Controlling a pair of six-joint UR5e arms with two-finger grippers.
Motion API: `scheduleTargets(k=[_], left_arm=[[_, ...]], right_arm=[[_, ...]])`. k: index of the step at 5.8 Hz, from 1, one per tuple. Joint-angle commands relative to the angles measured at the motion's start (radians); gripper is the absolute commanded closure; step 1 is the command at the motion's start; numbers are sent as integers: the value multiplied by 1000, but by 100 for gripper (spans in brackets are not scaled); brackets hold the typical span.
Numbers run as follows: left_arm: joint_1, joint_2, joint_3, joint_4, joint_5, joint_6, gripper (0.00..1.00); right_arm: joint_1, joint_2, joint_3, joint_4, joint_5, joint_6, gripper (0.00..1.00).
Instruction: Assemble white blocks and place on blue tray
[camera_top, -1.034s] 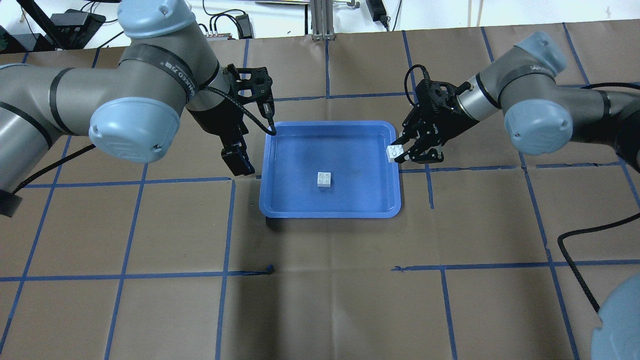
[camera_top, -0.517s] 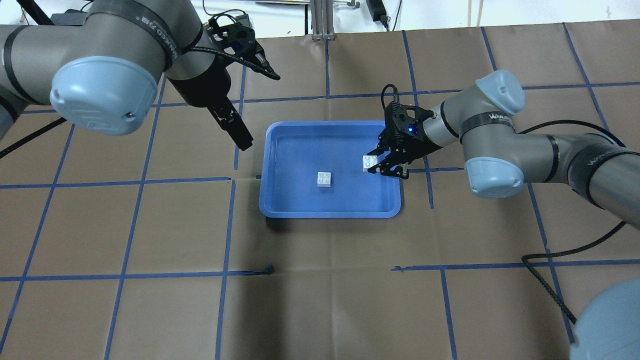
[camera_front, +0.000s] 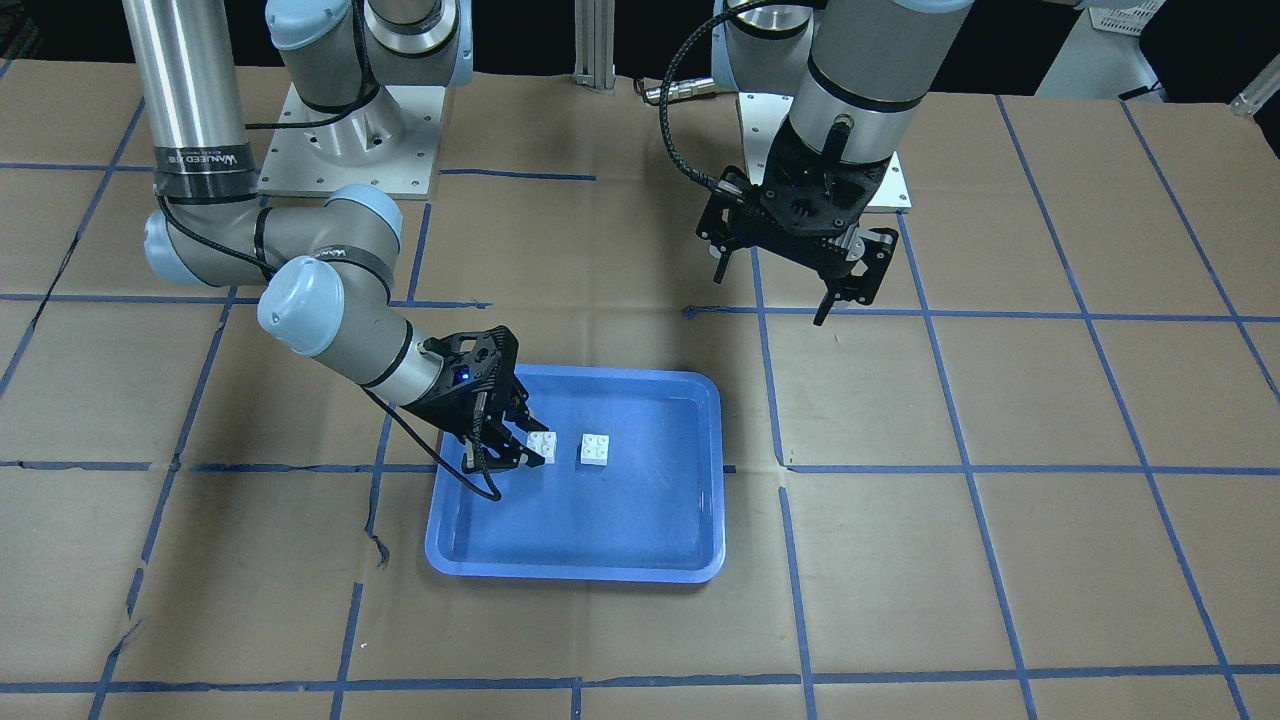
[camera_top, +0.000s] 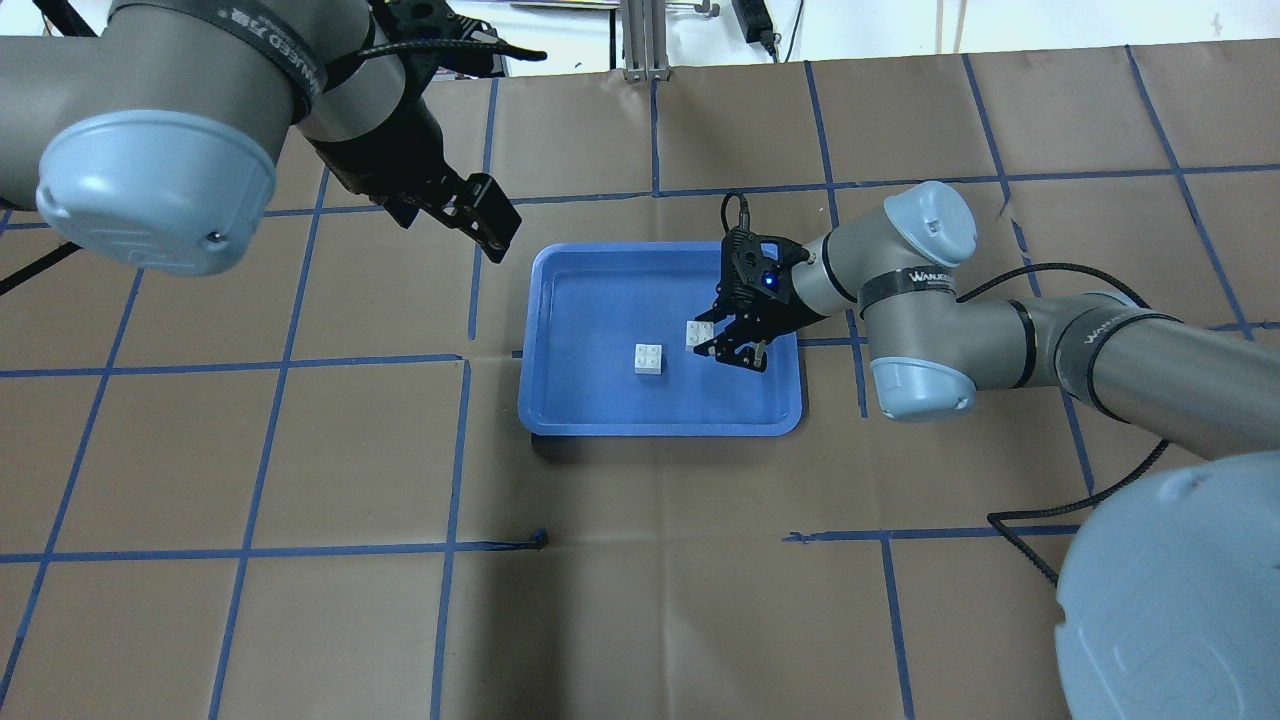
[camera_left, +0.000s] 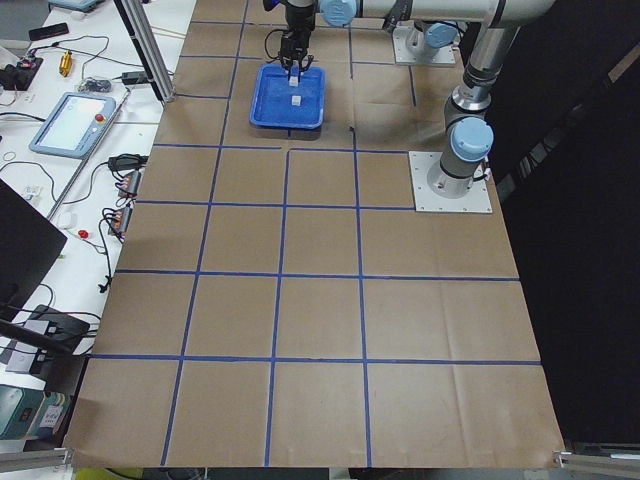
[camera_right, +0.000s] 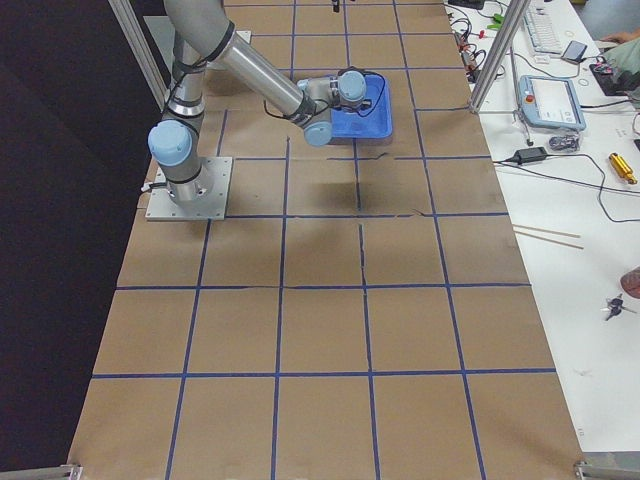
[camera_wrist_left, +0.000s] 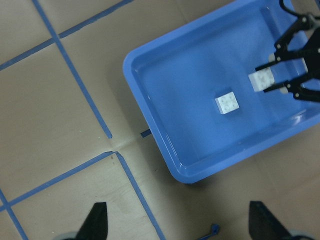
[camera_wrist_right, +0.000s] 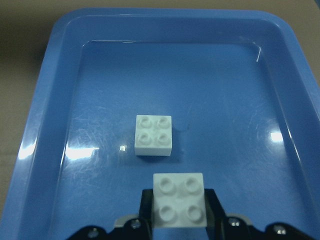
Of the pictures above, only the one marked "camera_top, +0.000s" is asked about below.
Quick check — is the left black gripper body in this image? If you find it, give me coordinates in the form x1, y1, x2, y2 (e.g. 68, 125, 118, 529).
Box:
310, 1, 465, 225

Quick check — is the white block arm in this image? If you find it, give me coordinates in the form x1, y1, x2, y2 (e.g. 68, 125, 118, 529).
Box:
634, 343, 666, 375
685, 320, 716, 352

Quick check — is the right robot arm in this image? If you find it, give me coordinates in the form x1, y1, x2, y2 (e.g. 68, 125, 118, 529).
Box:
430, 40, 1277, 719

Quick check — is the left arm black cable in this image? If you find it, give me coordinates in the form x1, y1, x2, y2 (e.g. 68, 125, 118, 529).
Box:
0, 29, 500, 296

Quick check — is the aluminium profile post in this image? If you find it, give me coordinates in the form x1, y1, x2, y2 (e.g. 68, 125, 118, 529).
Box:
620, 0, 671, 83

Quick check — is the blue plastic tray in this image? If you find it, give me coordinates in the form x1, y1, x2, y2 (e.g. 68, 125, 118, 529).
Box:
518, 242, 803, 437

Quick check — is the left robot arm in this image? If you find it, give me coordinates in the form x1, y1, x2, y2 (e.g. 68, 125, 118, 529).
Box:
1, 1, 547, 275

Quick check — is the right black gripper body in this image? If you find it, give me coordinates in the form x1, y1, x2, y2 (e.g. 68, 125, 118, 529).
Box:
714, 227, 812, 336

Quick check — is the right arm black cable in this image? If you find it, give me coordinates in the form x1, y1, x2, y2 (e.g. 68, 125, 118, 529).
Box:
955, 263, 1171, 585

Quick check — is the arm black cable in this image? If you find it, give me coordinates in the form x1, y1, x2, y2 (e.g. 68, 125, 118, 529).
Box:
955, 263, 1171, 585
0, 29, 500, 296

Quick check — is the black power adapter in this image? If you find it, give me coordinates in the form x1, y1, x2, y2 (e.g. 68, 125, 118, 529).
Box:
731, 0, 778, 61

